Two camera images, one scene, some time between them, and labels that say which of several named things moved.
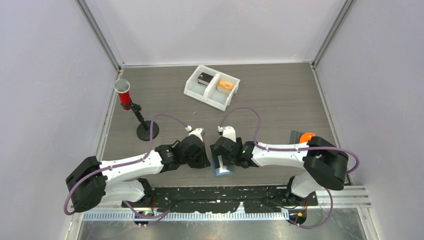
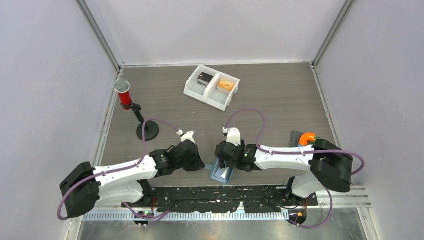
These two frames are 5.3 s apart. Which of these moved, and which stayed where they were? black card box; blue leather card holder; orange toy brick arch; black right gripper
Moved: blue leather card holder
Stayed: orange toy brick arch; black card box; black right gripper
